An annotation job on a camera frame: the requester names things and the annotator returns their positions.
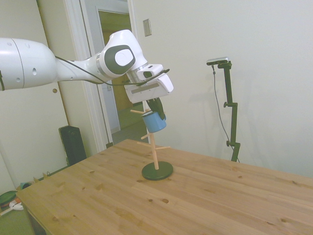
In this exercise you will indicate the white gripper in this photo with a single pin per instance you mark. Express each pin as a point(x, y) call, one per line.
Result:
point(149, 90)

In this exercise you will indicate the blue enamel mug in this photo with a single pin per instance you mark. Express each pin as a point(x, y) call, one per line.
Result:
point(155, 124)

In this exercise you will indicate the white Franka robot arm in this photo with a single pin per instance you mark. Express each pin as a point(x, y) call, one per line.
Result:
point(24, 66)

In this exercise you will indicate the wooden mug tree black base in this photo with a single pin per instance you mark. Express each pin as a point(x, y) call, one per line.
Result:
point(157, 175)

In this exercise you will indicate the tall black speaker case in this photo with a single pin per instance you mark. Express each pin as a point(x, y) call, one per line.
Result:
point(73, 147)

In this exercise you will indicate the teal object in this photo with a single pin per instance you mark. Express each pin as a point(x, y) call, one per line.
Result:
point(23, 185)

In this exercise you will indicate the white plastic object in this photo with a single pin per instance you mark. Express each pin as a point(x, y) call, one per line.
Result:
point(17, 206)

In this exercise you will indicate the green plate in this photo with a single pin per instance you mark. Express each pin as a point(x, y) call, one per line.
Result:
point(6, 198)

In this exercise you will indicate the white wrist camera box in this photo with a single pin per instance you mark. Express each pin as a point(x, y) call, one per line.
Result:
point(150, 72)

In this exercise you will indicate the black camera stand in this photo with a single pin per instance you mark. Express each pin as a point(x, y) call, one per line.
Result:
point(232, 115)

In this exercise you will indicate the grey exterior camera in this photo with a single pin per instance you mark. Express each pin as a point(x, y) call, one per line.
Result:
point(217, 60)

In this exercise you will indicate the grey wall switch plate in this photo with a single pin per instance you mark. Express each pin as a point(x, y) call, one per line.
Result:
point(147, 27)

